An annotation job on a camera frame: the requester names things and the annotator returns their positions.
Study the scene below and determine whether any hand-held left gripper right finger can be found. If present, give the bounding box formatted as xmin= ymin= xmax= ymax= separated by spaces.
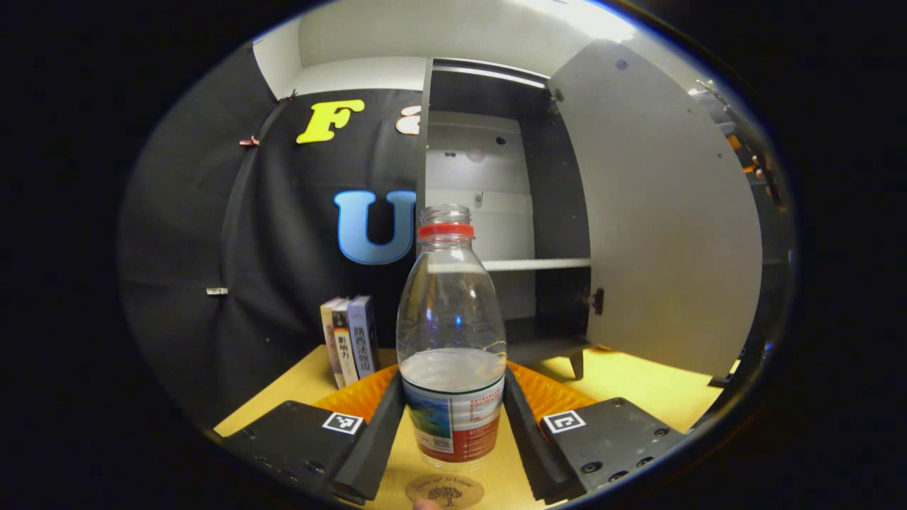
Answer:
xmin=502 ymin=363 xmax=689 ymax=505

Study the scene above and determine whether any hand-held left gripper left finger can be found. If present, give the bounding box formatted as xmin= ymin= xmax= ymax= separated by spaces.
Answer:
xmin=213 ymin=368 xmax=407 ymax=505

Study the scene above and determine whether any round wooden coaster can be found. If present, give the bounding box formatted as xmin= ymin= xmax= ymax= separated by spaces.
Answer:
xmin=405 ymin=472 xmax=486 ymax=510

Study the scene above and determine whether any beige cabinet door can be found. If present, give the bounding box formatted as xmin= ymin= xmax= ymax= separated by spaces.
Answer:
xmin=546 ymin=39 xmax=765 ymax=378

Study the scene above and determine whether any clear plastic water bottle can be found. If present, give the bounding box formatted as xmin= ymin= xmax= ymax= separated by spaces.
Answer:
xmin=396 ymin=204 xmax=509 ymax=472

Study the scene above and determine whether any dark grey cabinet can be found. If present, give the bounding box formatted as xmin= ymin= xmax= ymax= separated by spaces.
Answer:
xmin=415 ymin=57 xmax=604 ymax=380

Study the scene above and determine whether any white cabinet shelf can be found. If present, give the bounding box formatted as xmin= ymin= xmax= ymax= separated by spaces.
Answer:
xmin=425 ymin=257 xmax=592 ymax=274

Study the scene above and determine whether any dark book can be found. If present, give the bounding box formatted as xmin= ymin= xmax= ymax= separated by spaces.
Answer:
xmin=331 ymin=297 xmax=361 ymax=387

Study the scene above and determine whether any blue-grey book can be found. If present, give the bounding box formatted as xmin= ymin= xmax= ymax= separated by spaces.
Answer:
xmin=347 ymin=295 xmax=381 ymax=380

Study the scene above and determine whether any beige book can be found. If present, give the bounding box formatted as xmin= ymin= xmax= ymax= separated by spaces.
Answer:
xmin=320 ymin=297 xmax=348 ymax=390

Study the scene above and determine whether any black backdrop cloth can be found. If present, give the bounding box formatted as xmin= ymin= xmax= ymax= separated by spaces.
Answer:
xmin=117 ymin=42 xmax=426 ymax=426

